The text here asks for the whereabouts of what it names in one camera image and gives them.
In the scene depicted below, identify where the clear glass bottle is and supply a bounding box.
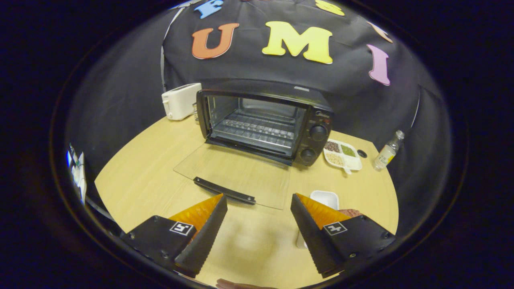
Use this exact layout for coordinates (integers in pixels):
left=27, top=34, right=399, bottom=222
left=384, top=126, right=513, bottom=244
left=372, top=130, right=405, bottom=172

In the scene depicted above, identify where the black toaster oven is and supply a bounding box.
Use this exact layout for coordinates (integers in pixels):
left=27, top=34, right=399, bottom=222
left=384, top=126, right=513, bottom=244
left=173, top=89, right=335, bottom=210

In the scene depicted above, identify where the white bread toaster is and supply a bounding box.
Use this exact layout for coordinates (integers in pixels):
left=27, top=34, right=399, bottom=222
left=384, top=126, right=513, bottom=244
left=161, top=83, right=202, bottom=121

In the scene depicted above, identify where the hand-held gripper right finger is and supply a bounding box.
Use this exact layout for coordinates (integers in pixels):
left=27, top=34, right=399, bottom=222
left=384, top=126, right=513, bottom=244
left=290, top=193, right=396, bottom=278

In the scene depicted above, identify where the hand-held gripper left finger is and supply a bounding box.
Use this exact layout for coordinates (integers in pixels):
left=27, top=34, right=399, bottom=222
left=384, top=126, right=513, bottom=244
left=120, top=193, right=228, bottom=278

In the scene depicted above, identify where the white rectangular dish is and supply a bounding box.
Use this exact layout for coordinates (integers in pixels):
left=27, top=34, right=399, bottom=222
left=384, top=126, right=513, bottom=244
left=296, top=190, right=340, bottom=249

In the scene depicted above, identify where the white divided snack plate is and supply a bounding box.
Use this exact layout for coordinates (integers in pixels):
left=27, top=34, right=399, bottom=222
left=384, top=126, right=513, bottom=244
left=323, top=139, right=363, bottom=175

